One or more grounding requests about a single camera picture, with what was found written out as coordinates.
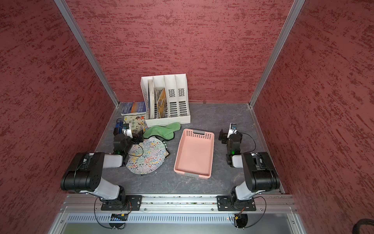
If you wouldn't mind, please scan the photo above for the colourful patterned round plate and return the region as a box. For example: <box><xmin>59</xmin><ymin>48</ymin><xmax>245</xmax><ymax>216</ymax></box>
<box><xmin>126</xmin><ymin>137</ymin><xmax>166</xmax><ymax>175</ymax></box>

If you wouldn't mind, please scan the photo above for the green microfibre cloth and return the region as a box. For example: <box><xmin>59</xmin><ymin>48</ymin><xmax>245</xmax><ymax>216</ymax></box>
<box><xmin>143</xmin><ymin>122</ymin><xmax>181</xmax><ymax>140</ymax></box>

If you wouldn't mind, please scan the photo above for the square flower plate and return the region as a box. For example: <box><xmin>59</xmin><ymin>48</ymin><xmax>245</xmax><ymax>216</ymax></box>
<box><xmin>165</xmin><ymin>148</ymin><xmax>170</xmax><ymax>158</ymax></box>

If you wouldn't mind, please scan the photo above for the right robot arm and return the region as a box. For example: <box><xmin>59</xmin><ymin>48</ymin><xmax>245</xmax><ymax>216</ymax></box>
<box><xmin>217</xmin><ymin>129</ymin><xmax>281</xmax><ymax>211</ymax></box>

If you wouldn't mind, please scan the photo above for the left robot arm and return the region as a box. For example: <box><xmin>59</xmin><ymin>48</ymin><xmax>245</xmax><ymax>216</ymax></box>
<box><xmin>60</xmin><ymin>130</ymin><xmax>144</xmax><ymax>212</ymax></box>

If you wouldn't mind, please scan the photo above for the blue cover book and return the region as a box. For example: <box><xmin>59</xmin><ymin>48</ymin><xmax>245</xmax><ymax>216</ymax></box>
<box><xmin>121</xmin><ymin>101</ymin><xmax>146</xmax><ymax>116</ymax></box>

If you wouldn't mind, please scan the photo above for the pink plastic basket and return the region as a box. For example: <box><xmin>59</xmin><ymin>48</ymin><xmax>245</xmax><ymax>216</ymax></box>
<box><xmin>174</xmin><ymin>129</ymin><xmax>214</xmax><ymax>179</ymax></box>

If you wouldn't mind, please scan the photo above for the yellow cover book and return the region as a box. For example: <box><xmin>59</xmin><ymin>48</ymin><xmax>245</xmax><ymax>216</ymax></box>
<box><xmin>156</xmin><ymin>88</ymin><xmax>168</xmax><ymax>119</ymax></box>

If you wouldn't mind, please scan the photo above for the white file organizer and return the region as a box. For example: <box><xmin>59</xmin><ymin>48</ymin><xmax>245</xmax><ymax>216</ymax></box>
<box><xmin>140</xmin><ymin>74</ymin><xmax>191</xmax><ymax>127</ymax></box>

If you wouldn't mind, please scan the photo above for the white book in organizer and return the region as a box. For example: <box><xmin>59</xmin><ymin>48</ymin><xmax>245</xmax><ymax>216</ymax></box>
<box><xmin>148</xmin><ymin>79</ymin><xmax>155</xmax><ymax>119</ymax></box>

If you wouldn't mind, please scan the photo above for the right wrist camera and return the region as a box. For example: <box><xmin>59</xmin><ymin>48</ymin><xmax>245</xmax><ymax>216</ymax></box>
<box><xmin>227</xmin><ymin>123</ymin><xmax>237</xmax><ymax>138</ymax></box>

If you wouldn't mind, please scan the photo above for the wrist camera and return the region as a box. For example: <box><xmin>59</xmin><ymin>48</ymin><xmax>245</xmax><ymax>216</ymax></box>
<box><xmin>122</xmin><ymin>123</ymin><xmax>133</xmax><ymax>138</ymax></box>
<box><xmin>227</xmin><ymin>123</ymin><xmax>237</xmax><ymax>138</ymax></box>

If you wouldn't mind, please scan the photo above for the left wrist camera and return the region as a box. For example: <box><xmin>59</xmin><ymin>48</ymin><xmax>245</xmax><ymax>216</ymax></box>
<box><xmin>122</xmin><ymin>123</ymin><xmax>133</xmax><ymax>138</ymax></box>

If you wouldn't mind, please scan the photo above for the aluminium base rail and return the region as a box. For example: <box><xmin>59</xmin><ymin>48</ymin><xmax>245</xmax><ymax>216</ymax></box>
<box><xmin>59</xmin><ymin>193</ymin><xmax>297</xmax><ymax>214</ymax></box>

